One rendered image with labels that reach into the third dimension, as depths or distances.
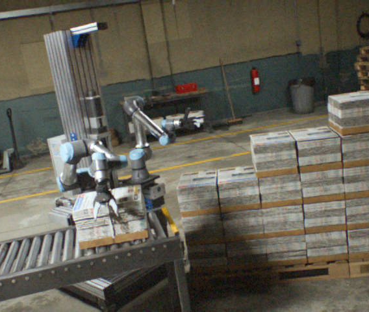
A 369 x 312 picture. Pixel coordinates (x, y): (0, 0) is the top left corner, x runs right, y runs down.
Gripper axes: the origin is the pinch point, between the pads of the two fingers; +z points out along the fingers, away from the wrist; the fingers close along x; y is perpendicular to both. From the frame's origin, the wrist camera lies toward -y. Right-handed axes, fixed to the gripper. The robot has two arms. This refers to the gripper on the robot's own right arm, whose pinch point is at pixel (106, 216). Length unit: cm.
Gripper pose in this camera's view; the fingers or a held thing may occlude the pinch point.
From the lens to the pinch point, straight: 231.2
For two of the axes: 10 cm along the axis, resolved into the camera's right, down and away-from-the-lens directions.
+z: 1.8, 9.4, -2.8
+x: -9.8, 1.6, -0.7
